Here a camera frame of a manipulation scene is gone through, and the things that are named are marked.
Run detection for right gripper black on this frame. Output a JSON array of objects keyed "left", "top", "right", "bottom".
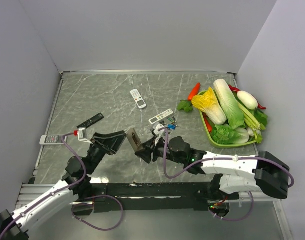
[{"left": 135, "top": 134, "right": 185, "bottom": 165}]

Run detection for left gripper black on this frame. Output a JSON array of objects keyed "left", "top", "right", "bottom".
[{"left": 85, "top": 130, "right": 127, "bottom": 175}]

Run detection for white remote with blue button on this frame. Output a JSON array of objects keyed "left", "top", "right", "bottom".
[{"left": 126, "top": 128, "right": 144, "bottom": 152}]

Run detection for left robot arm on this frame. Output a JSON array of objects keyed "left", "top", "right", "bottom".
[{"left": 0, "top": 128, "right": 127, "bottom": 240}]

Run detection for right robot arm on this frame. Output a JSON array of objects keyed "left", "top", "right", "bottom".
[{"left": 129, "top": 136, "right": 295, "bottom": 200}]

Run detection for black remote control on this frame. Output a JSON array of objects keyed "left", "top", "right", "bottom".
[{"left": 77, "top": 113, "right": 105, "bottom": 129}]

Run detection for white remote middle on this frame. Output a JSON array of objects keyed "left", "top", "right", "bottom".
[{"left": 148, "top": 108, "right": 174, "bottom": 125}]

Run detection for white remote far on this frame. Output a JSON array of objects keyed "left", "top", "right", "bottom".
[{"left": 130, "top": 89, "right": 147, "bottom": 110}]

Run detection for white grey remote left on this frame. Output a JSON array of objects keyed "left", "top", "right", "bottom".
[{"left": 39, "top": 135, "right": 64, "bottom": 146}]

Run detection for blue battery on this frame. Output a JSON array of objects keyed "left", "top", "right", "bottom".
[{"left": 167, "top": 124, "right": 177, "bottom": 130}]

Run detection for green leaf by carrot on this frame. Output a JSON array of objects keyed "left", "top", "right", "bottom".
[{"left": 177, "top": 100, "right": 193, "bottom": 113}]

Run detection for red pepper in tray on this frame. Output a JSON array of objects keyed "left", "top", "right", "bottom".
[{"left": 202, "top": 113, "right": 213, "bottom": 133}]

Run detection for green plastic tray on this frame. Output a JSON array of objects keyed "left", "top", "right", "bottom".
[{"left": 192, "top": 87, "right": 260, "bottom": 148}]

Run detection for green lettuce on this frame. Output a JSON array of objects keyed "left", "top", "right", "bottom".
[{"left": 211, "top": 124, "right": 241, "bottom": 145}]

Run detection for orange carrot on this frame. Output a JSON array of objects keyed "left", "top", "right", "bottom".
[{"left": 187, "top": 82, "right": 201, "bottom": 101}]

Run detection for yellow napa cabbage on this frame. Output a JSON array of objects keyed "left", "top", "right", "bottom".
[{"left": 191, "top": 87, "right": 227, "bottom": 125}]

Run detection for bok choy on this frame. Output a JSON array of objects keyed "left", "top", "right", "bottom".
[{"left": 232, "top": 126, "right": 261, "bottom": 144}]

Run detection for green napa cabbage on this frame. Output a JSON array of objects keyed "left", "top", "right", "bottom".
[{"left": 213, "top": 79, "right": 245, "bottom": 129}]

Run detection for celery stalks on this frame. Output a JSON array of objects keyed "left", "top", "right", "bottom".
[{"left": 238, "top": 102, "right": 268, "bottom": 131}]

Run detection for red chili pepper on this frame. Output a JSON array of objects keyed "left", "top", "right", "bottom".
[{"left": 228, "top": 84, "right": 267, "bottom": 110}]

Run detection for white eggplant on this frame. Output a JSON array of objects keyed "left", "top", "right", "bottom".
[{"left": 237, "top": 90, "right": 259, "bottom": 110}]

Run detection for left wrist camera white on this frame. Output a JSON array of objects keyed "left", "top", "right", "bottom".
[{"left": 73, "top": 127, "right": 91, "bottom": 143}]

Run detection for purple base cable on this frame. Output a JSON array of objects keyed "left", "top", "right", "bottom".
[{"left": 71, "top": 195, "right": 125, "bottom": 231}]

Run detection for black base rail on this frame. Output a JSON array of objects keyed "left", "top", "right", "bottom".
[{"left": 79, "top": 182, "right": 240, "bottom": 213}]

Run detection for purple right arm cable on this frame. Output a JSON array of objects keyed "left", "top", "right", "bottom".
[{"left": 157, "top": 127, "right": 295, "bottom": 188}]

